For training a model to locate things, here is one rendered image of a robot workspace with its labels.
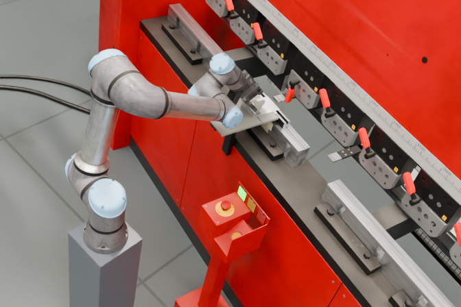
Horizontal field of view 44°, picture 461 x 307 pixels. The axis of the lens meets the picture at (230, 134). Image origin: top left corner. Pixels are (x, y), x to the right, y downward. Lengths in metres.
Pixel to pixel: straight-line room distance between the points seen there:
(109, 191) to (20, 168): 1.48
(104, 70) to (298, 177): 0.90
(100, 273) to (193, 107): 0.65
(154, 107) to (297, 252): 0.86
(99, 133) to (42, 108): 1.84
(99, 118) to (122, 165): 1.54
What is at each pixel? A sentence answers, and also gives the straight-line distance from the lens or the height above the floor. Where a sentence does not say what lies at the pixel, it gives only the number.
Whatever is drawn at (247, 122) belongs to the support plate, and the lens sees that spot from 2.16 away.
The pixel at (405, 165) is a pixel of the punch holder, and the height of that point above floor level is 1.30.
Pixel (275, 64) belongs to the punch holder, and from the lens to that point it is 2.11.
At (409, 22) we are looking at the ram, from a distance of 1.64.
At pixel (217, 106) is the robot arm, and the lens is 1.81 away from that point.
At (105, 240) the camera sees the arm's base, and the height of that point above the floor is 0.83.
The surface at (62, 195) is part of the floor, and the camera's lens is 3.13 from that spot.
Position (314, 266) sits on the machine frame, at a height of 0.76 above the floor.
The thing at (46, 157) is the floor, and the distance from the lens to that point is 3.32.
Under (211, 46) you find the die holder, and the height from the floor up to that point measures 0.97.
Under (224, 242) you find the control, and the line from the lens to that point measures 2.13.
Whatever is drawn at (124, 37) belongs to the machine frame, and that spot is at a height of 0.79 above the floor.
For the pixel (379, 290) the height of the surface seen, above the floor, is 0.87.
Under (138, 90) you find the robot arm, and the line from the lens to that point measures 1.59.
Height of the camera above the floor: 2.41
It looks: 43 degrees down
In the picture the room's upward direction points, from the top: 14 degrees clockwise
